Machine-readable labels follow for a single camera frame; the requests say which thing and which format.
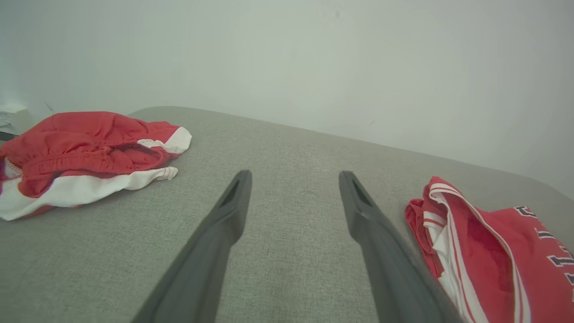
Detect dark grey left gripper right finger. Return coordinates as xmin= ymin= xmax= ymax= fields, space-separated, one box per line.
xmin=339 ymin=170 xmax=463 ymax=323

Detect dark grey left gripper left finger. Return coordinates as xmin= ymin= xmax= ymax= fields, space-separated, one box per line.
xmin=131 ymin=170 xmax=253 ymax=323

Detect red jersey with white trim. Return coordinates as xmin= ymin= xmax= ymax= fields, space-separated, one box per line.
xmin=405 ymin=176 xmax=574 ymax=323

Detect red shorts with white stripes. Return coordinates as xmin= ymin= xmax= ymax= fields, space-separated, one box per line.
xmin=0 ymin=111 xmax=193 ymax=221

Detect white box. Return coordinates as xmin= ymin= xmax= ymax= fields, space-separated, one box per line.
xmin=0 ymin=104 xmax=35 ymax=142

